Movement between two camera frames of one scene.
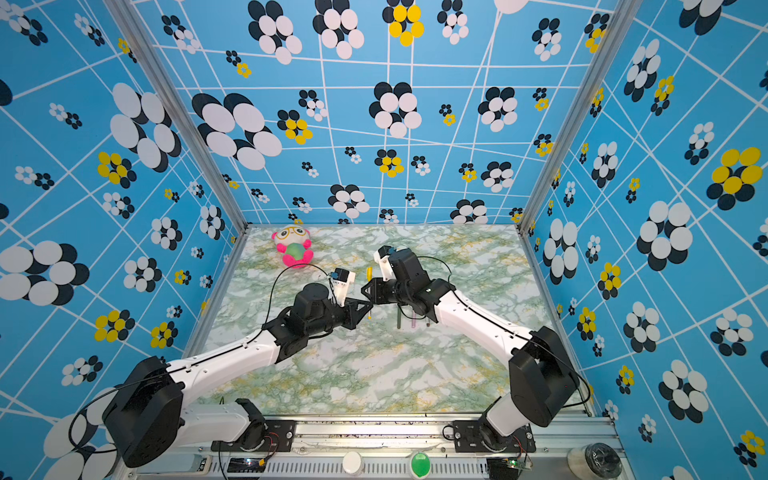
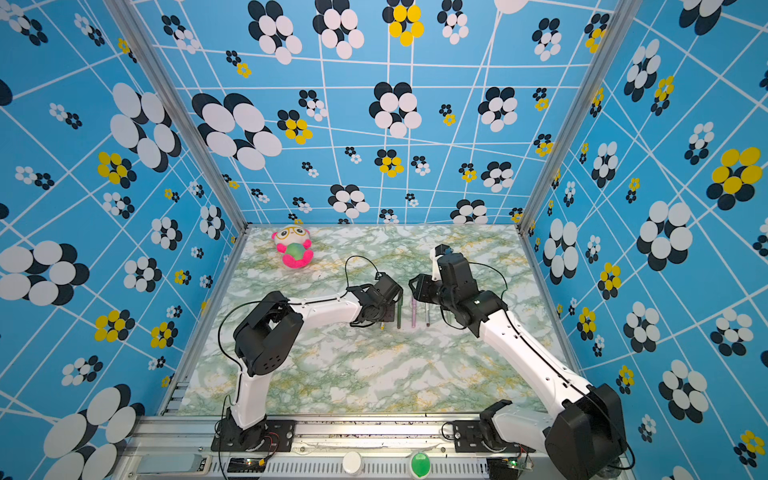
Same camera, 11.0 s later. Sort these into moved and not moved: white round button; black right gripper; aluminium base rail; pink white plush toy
Moved: black right gripper
Not moved: pink white plush toy; white round button; aluminium base rail
